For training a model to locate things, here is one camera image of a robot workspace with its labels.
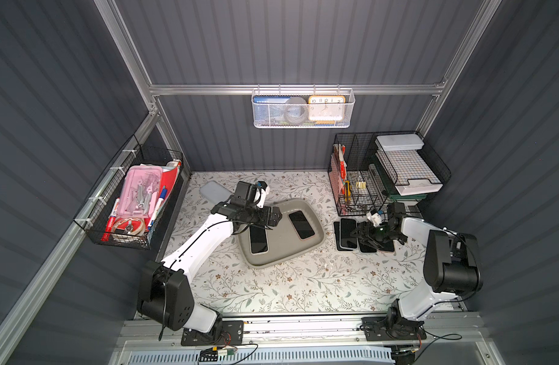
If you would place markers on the red scissors in organizer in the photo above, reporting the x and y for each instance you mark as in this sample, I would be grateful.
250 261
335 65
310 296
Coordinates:
339 152

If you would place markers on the small circuit board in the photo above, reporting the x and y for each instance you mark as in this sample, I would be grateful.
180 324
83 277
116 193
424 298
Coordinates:
215 354

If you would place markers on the black wire desk organizer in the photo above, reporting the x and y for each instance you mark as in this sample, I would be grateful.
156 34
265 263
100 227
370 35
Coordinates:
369 170

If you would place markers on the grey tape roll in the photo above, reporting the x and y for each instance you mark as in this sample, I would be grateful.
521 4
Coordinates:
296 111

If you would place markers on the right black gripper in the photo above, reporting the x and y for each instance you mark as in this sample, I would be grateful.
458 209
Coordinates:
368 230

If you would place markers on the white grid notebook stack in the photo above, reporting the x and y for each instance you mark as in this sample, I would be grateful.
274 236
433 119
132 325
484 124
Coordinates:
409 173

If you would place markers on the yellow utility knife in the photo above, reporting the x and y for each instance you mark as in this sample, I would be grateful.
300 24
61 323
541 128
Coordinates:
347 192

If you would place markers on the grey translucent tray lid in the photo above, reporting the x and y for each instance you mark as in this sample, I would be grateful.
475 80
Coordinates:
215 193

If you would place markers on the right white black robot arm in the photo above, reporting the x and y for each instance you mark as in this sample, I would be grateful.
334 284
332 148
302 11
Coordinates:
451 273

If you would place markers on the beige plastic storage tray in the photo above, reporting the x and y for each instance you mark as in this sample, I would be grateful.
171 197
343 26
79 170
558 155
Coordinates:
284 243

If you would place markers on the yellow white alarm clock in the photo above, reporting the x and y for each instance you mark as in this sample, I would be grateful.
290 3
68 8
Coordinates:
326 108

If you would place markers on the white wire wall basket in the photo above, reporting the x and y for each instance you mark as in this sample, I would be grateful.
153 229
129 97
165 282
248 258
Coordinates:
306 93

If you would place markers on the black phone pink case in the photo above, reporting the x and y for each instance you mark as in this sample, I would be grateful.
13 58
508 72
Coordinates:
347 241
386 246
367 247

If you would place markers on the blue white marker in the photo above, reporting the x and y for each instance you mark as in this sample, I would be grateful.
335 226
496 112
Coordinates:
158 206

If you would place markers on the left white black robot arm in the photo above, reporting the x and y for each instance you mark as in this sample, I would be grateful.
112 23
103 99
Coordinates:
165 293

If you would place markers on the white flat box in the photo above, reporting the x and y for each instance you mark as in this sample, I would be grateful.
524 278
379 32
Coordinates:
399 142

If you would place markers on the red tape dispenser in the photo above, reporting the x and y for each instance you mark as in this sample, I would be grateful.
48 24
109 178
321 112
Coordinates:
131 226

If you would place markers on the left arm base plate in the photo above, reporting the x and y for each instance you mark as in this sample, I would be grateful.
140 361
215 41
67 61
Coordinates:
223 333

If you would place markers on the black phone cream case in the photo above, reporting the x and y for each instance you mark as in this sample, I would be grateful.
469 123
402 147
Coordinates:
258 240

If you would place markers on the black wire side basket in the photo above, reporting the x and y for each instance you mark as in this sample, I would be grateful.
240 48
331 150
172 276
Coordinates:
94 219

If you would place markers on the pink plastic tool case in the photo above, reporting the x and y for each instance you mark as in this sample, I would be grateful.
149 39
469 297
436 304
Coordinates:
128 206

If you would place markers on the red folder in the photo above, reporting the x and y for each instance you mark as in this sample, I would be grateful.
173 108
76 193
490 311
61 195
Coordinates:
150 186

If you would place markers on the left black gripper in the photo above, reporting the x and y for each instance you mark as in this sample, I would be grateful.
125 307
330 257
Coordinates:
265 216

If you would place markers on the blue box in basket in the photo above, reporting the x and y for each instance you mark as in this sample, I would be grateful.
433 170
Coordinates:
269 111

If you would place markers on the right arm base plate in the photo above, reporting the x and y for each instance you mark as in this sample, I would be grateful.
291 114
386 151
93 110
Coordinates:
381 328

